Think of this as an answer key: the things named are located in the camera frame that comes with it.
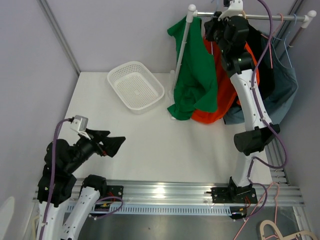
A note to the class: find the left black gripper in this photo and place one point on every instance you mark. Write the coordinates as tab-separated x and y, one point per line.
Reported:
110	145

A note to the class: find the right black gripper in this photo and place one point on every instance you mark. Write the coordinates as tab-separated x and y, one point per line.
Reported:
210	27

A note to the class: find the green t shirt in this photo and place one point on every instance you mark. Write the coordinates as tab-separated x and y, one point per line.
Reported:
196	87

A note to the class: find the orange t shirt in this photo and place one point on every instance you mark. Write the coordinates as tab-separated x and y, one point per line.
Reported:
226	93

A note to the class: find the light blue wire hanger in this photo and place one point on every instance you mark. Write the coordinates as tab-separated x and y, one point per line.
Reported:
217	6

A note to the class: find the beige wooden hanger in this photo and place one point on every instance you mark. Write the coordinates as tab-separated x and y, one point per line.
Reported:
244	15

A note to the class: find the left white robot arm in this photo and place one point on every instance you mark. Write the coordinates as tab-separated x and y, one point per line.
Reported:
57	182

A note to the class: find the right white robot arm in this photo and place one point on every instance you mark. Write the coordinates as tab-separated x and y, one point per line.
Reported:
242	71

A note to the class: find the black t shirt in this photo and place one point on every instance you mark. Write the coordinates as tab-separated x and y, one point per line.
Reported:
266	75

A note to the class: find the grey blue t shirt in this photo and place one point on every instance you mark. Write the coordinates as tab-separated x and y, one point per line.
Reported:
279	102

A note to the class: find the beige hanger floor left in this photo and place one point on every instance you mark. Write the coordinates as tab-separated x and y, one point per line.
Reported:
34	225

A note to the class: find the beige hanger on floor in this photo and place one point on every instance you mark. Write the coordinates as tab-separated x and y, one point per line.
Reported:
277	234

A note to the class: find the white metal clothes rack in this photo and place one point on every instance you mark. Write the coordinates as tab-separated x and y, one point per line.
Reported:
192	13

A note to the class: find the white plastic basket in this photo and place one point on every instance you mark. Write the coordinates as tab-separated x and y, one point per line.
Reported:
137	87

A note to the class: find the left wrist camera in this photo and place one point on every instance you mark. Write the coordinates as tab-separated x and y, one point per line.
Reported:
79	125

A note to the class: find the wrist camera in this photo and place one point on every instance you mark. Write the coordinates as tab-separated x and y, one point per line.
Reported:
79	125
234	8

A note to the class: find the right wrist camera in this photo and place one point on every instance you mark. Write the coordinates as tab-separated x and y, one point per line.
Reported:
234	8

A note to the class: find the left black mount plate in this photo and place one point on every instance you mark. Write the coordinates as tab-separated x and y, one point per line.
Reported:
113	191

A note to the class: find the black mount plate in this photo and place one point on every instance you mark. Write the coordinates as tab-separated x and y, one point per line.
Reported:
238	195
113	191

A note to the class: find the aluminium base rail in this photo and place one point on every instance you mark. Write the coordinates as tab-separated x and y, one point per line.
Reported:
163	175

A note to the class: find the white slotted cable duct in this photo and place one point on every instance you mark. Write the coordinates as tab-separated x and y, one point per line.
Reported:
188	210

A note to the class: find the pink wire hanger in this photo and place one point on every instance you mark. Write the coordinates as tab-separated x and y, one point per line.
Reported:
273	34

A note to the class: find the blue wire hanger right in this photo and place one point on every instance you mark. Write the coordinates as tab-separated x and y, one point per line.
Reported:
286	48

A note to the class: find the right black mount plate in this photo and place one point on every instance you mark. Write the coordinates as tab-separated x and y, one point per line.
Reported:
238	195

